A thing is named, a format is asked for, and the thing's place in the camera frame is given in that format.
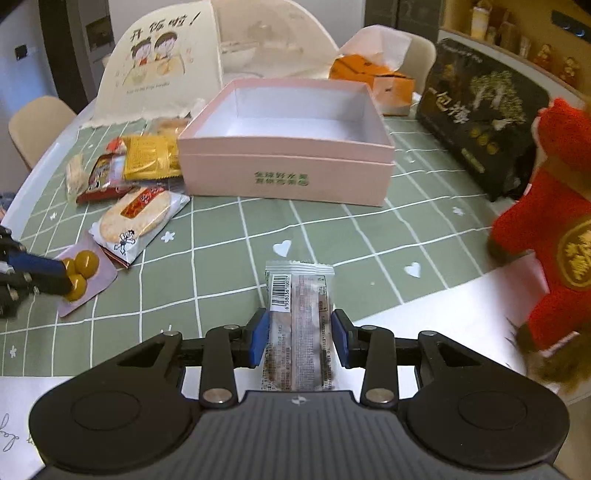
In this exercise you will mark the red gold figurine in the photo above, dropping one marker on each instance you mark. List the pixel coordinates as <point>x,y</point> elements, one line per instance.
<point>545,55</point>
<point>570,70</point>

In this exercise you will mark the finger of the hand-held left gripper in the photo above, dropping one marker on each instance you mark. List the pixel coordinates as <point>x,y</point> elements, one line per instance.
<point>41,282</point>
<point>37,264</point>

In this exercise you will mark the black box gold print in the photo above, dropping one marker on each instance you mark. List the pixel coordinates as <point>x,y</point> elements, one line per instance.
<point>480,106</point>

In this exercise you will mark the granola bar clear wrapper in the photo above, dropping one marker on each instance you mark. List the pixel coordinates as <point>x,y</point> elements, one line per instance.
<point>75,177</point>

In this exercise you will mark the green checked tablecloth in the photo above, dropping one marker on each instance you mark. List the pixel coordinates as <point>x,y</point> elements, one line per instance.
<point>221,277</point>

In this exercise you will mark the cake in clear wrapper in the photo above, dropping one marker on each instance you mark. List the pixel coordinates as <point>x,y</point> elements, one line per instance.
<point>171,125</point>

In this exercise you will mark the black strip blue lights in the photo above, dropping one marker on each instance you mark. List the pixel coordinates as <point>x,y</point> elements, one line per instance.
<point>570,23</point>

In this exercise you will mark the white tissue paper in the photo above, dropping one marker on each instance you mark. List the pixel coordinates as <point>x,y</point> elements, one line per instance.
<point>378,44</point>

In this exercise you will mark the yellow snack packet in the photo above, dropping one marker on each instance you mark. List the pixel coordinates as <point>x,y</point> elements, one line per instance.
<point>147,157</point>

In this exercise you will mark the red foil snack pouch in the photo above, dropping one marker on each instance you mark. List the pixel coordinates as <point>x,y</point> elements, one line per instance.
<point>101,177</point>

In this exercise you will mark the orange packets with tissue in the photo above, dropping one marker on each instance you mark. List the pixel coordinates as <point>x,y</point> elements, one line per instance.
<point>364,74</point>

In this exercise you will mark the small red white snack packet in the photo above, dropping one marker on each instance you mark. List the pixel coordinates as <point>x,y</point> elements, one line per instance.
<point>116,145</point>

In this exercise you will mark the red plush toy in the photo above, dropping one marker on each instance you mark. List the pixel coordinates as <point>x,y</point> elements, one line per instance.
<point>540,230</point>

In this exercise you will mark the brown snack bar grey wrapper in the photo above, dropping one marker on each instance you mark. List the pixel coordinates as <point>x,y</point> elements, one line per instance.
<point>298,295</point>

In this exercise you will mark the white paper sheet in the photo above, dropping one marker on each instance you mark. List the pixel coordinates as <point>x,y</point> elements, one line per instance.
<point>23,401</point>

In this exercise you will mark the beige chair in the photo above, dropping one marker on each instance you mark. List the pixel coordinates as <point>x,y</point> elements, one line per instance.
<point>39,124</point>
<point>422,55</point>

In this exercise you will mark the black wall switch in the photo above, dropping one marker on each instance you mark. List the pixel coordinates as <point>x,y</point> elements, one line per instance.
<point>21,50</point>

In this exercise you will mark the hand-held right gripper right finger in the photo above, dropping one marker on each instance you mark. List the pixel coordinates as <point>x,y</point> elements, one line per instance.
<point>339,339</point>

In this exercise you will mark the pink packet yellow balls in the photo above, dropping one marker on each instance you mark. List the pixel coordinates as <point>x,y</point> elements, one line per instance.
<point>92,277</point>

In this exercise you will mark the round rice cracker packet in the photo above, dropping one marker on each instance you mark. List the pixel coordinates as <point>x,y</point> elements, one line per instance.
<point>134,221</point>

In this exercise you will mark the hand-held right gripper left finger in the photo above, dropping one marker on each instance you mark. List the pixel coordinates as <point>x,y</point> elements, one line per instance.
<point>258,339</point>

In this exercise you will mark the pink cardboard box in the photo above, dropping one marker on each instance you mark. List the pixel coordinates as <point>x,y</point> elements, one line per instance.
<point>286,170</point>

